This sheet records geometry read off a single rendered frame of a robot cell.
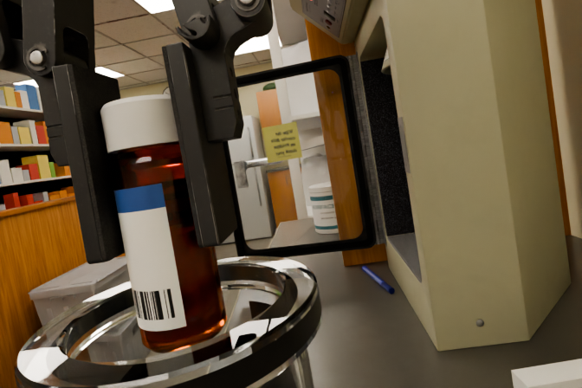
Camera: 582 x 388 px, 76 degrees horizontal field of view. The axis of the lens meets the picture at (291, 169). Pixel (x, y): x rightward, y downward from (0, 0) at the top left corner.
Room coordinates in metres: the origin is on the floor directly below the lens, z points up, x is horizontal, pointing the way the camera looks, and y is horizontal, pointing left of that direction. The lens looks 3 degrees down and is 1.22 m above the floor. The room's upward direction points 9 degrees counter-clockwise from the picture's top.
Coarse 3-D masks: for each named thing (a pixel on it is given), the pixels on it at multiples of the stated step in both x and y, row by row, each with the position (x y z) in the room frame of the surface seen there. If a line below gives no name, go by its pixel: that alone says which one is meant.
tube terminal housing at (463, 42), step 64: (384, 0) 0.46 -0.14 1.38; (448, 0) 0.45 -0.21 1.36; (512, 0) 0.51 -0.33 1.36; (448, 64) 0.45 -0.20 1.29; (512, 64) 0.49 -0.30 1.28; (448, 128) 0.45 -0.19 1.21; (512, 128) 0.47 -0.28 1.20; (448, 192) 0.45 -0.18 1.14; (512, 192) 0.45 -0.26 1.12; (448, 256) 0.45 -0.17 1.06; (512, 256) 0.44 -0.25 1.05; (448, 320) 0.45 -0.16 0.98; (512, 320) 0.44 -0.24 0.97
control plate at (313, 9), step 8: (304, 0) 0.67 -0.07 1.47; (312, 0) 0.65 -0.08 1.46; (320, 0) 0.62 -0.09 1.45; (336, 0) 0.58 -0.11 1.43; (344, 0) 0.56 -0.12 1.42; (304, 8) 0.71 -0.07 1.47; (312, 8) 0.68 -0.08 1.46; (320, 8) 0.65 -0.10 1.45; (336, 8) 0.60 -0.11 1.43; (344, 8) 0.58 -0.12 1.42; (312, 16) 0.73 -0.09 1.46; (320, 16) 0.69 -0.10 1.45; (336, 16) 0.64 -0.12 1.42; (320, 24) 0.74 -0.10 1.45; (336, 24) 0.68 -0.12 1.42; (336, 32) 0.72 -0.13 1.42
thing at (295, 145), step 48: (240, 96) 0.81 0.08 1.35; (288, 96) 0.79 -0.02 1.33; (336, 96) 0.77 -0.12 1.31; (240, 144) 0.81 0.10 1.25; (288, 144) 0.79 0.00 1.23; (336, 144) 0.77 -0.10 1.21; (240, 192) 0.81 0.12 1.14; (288, 192) 0.79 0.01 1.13; (336, 192) 0.77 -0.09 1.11; (288, 240) 0.80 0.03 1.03; (336, 240) 0.78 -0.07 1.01
